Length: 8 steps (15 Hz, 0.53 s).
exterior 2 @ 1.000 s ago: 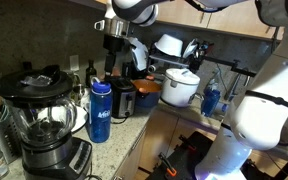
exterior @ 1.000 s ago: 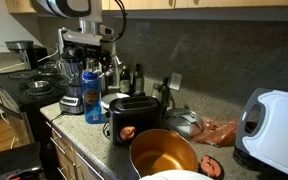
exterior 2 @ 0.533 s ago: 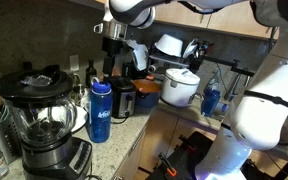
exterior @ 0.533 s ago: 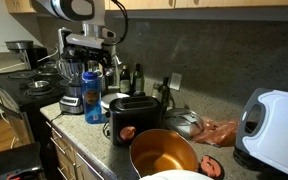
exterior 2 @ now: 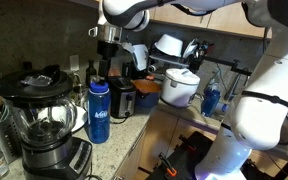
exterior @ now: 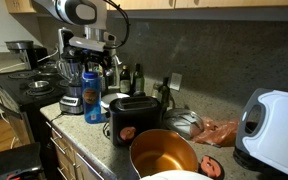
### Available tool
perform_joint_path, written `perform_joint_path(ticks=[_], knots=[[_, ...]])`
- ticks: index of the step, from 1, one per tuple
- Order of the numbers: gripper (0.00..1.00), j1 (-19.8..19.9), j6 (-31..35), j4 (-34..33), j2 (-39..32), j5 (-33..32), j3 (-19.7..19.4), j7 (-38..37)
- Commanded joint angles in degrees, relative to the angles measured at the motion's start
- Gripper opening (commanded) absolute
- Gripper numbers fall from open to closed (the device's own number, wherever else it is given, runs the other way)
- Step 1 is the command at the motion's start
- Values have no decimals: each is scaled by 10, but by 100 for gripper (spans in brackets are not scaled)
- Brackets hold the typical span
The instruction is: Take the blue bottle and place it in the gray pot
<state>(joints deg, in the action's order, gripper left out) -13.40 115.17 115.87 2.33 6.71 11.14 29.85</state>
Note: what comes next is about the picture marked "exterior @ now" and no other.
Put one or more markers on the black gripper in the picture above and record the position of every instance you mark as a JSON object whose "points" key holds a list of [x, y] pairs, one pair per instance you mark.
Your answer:
{"points": [[95, 57]]}

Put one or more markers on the blue translucent water bottle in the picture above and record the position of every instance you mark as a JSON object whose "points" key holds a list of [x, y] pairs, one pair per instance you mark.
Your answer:
{"points": [[92, 98]]}

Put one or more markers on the dark wine bottle cream label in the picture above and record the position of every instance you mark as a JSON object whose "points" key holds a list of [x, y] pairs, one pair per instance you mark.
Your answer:
{"points": [[125, 83]]}

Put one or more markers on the green glass wine bottle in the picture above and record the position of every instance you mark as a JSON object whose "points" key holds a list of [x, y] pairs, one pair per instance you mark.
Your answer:
{"points": [[138, 81]]}

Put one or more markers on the dark olive oil bottle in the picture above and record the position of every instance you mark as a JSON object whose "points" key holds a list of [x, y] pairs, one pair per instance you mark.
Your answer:
{"points": [[164, 96]]}

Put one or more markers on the gray pot copper interior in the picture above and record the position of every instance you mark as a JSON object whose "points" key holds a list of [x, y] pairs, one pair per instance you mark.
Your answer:
{"points": [[162, 153]]}

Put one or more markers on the black glass jar blender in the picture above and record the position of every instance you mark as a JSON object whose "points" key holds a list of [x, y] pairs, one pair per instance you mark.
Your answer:
{"points": [[71, 86]]}

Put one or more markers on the white round plate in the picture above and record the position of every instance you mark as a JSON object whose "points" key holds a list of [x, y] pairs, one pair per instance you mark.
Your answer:
{"points": [[109, 99]]}

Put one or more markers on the white black countertop appliance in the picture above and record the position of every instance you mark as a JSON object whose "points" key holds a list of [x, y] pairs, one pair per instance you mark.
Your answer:
{"points": [[64, 38]]}

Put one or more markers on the black two-slot toaster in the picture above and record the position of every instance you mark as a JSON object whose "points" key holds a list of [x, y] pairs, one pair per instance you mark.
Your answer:
{"points": [[134, 116]]}

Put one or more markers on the small steel pan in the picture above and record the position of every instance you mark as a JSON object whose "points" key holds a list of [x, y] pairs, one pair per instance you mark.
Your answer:
{"points": [[38, 85]]}

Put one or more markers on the black silver coffee maker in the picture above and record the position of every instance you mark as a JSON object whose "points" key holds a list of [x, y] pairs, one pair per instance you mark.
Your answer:
{"points": [[24, 53]]}

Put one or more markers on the black electric stove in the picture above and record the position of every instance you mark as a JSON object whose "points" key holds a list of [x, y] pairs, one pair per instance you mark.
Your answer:
{"points": [[20, 91]]}

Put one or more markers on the wooden lower cabinet drawers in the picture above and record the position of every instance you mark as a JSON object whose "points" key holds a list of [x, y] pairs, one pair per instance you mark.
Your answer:
{"points": [[70, 156]]}

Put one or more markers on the wooden upper cabinets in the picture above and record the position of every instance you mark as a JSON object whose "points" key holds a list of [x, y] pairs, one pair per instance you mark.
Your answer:
{"points": [[200, 4]]}

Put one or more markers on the orange plastic bag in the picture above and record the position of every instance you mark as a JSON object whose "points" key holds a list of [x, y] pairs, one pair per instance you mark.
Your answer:
{"points": [[219, 131]]}

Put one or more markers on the round black orange lid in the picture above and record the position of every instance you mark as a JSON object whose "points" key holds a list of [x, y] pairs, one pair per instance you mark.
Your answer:
{"points": [[211, 166]]}

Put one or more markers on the white gray cutting board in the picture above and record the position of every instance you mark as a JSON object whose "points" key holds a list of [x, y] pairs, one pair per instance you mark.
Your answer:
{"points": [[277, 130]]}

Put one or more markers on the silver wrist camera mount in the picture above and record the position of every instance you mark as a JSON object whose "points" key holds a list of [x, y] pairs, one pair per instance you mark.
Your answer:
{"points": [[85, 43]]}

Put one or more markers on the white wall outlet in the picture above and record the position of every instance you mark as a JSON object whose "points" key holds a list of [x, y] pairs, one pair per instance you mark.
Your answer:
{"points": [[175, 81]]}

